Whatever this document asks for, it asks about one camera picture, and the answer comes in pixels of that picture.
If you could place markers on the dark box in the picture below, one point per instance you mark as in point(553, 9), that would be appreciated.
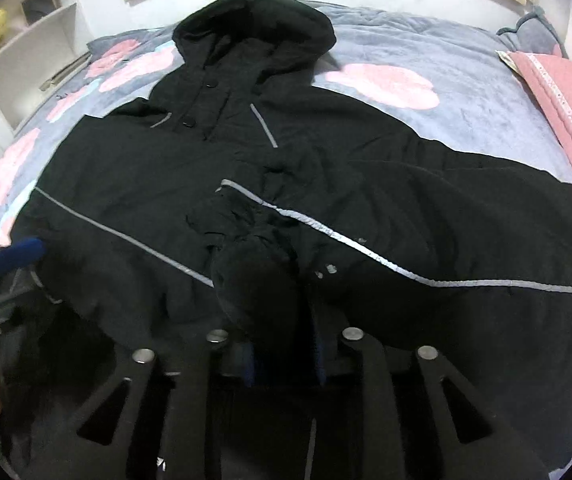
point(36, 5)

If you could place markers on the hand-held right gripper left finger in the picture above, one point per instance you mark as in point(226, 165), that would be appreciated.
point(191, 390)

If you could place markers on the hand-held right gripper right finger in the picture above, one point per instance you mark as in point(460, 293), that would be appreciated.
point(366, 390)

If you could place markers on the pink pillow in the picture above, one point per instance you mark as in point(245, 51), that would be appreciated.
point(571, 105)

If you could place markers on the grey cushion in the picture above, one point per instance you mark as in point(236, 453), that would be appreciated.
point(533, 32)

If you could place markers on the grey floral blanket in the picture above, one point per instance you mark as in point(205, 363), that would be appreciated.
point(446, 125)

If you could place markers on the black hooded jacket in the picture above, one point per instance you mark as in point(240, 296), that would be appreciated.
point(246, 200)

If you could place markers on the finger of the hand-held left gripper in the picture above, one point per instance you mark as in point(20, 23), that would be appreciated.
point(13, 256)

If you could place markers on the white shelf unit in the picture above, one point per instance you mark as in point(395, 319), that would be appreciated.
point(26, 55)

